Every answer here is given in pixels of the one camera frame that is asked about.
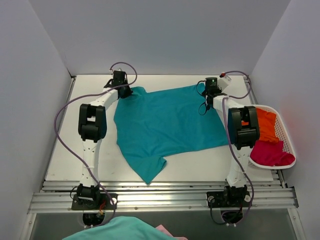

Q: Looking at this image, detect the orange t-shirt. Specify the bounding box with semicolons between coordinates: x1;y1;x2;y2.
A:
256;108;280;144

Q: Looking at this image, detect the aluminium rail frame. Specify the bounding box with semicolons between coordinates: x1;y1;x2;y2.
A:
28;179;299;214

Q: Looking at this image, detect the pink cloth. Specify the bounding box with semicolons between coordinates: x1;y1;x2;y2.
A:
156;224;175;238

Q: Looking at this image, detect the magenta t-shirt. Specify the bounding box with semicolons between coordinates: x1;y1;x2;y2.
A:
250;140;296;167

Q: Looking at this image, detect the teal t-shirt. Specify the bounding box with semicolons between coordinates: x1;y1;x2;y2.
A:
113;84;228;184

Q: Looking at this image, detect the light green cloth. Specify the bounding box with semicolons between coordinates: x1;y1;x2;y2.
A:
65;216;174;240

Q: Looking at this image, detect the purple cable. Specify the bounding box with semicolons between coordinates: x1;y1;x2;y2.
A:
221;70;255;226
54;61;138;227

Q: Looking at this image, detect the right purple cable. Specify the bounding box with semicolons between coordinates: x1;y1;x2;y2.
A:
221;70;255;226

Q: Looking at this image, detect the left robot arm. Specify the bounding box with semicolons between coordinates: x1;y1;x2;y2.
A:
76;69;133;210

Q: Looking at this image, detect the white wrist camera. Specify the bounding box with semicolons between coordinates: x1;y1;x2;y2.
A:
217;72;232;92
108;68;123;75

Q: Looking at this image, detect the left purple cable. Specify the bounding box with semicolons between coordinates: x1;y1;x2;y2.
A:
54;61;138;227

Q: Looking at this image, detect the white plastic basket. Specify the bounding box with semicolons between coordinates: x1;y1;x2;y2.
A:
249;104;296;170

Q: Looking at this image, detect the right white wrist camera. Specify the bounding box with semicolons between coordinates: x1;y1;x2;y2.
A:
217;72;232;92

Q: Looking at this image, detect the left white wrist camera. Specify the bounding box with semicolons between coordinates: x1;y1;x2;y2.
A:
108;68;123;75

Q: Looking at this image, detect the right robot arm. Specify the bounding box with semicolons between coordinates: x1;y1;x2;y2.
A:
201;76;260;207

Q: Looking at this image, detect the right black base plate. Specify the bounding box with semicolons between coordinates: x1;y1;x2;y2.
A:
206;191;251;208

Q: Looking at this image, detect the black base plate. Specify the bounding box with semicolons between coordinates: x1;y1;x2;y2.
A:
206;191;251;208
71;193;118;211

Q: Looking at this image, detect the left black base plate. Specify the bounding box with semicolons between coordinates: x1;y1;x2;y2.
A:
71;193;118;211

